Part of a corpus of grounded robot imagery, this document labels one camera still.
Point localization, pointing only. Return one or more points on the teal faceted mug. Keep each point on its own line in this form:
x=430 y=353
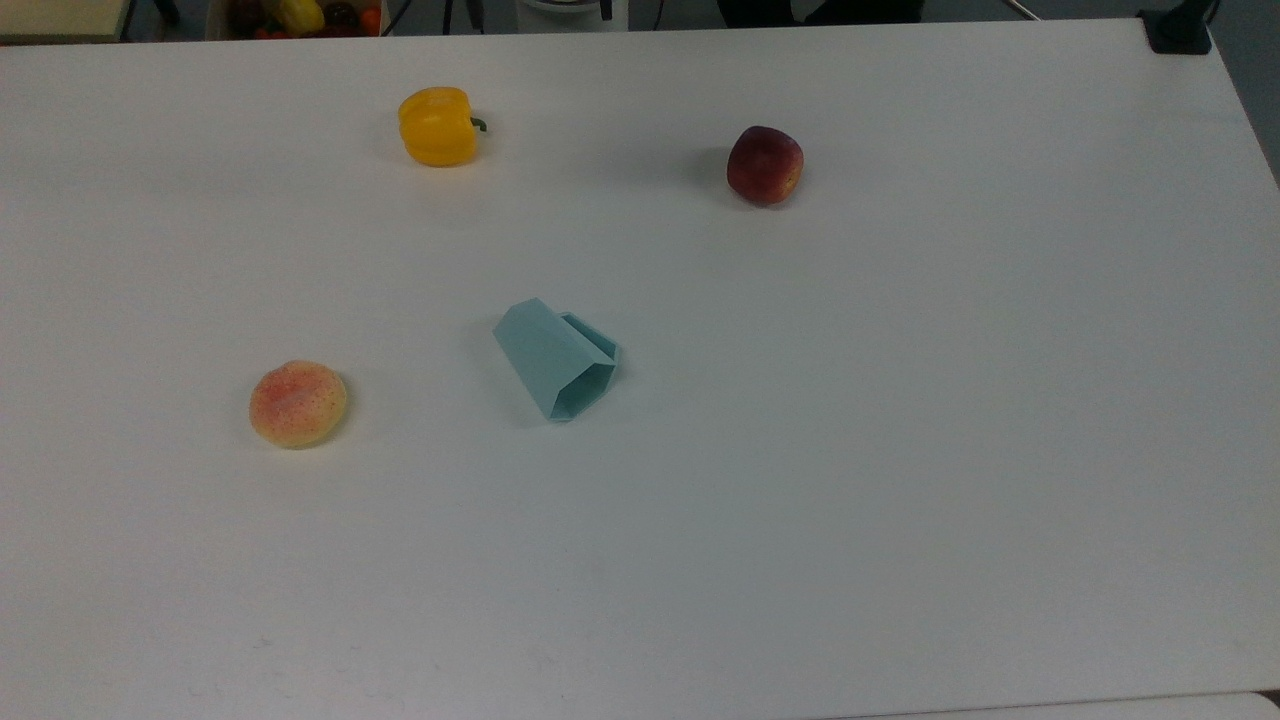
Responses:
x=545 y=360

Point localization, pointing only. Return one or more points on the red apple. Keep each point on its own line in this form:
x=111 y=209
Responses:
x=765 y=165

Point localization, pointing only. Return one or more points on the yellow bell pepper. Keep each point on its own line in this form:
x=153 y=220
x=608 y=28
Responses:
x=437 y=127

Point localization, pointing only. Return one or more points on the orange pink peach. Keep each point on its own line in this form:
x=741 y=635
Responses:
x=298 y=404

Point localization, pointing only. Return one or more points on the small orange toy fruit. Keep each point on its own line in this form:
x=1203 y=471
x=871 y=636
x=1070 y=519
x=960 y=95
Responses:
x=371 y=20

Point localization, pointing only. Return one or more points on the yellow toy fruit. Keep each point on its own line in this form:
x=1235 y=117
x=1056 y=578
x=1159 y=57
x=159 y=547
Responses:
x=300 y=14

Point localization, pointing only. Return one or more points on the box of toy fruit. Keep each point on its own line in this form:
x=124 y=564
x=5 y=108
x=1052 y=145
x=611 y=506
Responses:
x=250 y=20

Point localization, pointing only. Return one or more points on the black table clamp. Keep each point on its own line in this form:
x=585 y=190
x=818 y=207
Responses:
x=1180 y=30

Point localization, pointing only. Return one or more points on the beige side table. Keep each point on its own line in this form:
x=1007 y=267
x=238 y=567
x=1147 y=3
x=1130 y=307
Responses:
x=60 y=18

